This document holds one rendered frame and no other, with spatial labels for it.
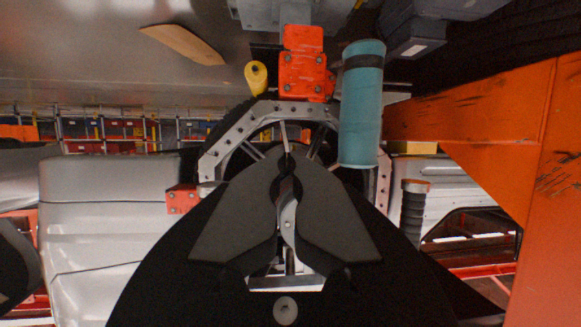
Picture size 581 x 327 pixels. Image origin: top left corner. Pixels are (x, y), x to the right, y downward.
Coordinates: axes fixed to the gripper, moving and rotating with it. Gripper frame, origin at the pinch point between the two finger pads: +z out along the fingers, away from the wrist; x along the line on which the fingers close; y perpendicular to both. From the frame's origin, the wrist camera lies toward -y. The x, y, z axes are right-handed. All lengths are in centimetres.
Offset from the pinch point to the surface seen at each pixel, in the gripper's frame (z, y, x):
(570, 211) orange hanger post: 9, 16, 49
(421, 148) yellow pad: 50, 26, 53
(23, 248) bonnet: 112, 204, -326
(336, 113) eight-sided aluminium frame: 37.0, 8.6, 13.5
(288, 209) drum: 14.2, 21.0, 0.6
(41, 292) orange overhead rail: 101, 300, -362
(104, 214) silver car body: 31, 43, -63
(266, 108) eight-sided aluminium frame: 36.0, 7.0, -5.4
